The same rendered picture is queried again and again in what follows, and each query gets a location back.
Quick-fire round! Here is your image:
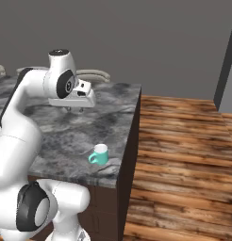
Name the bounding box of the dark brown island cabinet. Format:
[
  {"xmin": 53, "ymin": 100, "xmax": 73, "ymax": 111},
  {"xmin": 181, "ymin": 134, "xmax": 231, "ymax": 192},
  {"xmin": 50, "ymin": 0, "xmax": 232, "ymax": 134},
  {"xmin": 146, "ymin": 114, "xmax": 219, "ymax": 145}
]
[{"xmin": 26, "ymin": 85, "xmax": 142, "ymax": 241}]

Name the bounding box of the teal mug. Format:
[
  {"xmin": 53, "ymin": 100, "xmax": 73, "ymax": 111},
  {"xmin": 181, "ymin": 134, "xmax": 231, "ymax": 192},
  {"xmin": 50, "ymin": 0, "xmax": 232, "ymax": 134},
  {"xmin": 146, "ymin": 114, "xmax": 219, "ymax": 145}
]
[{"xmin": 88, "ymin": 143, "xmax": 109, "ymax": 167}]

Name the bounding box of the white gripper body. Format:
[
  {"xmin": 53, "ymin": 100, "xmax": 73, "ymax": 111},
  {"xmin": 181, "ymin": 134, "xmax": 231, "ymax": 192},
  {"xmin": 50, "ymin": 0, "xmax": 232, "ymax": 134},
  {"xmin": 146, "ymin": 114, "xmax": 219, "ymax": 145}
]
[{"xmin": 47, "ymin": 89, "xmax": 97, "ymax": 109}]

